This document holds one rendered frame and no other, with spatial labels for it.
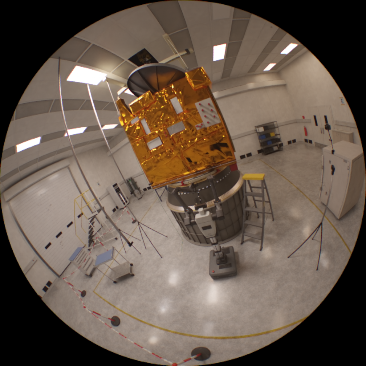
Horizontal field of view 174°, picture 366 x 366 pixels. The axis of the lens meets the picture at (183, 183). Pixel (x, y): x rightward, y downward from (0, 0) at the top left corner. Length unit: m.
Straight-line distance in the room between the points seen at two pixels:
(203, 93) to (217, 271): 3.21
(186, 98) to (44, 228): 8.21
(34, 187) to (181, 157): 7.82
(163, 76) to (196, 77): 0.80
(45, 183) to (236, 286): 8.98
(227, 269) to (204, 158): 2.13
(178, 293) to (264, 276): 1.72
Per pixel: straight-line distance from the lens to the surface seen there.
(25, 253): 8.31
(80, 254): 5.18
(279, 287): 2.59
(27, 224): 8.06
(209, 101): 2.24
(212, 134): 2.22
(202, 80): 2.32
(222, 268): 2.48
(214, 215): 1.58
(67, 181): 8.65
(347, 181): 3.20
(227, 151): 2.25
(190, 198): 2.47
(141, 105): 2.60
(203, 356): 2.60
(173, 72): 2.81
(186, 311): 2.70
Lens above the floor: 2.47
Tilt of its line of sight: 18 degrees down
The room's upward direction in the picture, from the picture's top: 24 degrees counter-clockwise
